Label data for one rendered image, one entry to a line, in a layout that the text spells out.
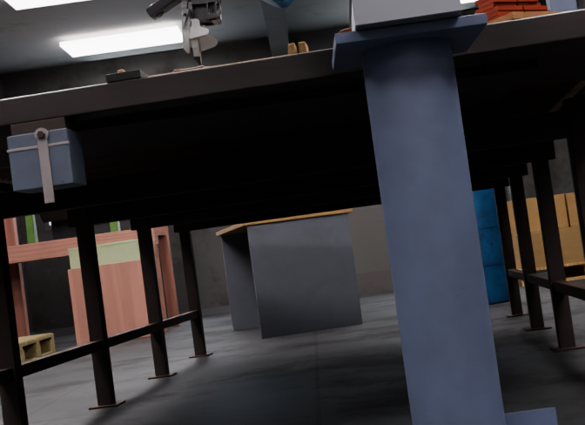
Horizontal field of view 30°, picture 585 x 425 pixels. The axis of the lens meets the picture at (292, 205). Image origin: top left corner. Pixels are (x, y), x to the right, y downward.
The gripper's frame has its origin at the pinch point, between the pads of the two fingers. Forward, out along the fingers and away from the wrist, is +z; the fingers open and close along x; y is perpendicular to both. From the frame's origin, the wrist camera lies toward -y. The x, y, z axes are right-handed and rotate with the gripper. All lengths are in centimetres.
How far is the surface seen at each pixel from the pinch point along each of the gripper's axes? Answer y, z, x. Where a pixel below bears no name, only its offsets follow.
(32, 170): -32.0, 24.6, -21.1
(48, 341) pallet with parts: -236, 104, 607
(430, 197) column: 51, 38, -51
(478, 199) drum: 104, 18, 515
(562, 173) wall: 230, -20, 944
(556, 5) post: 112, -42, 175
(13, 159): -36.1, 22.1, -21.1
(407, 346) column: 45, 64, -47
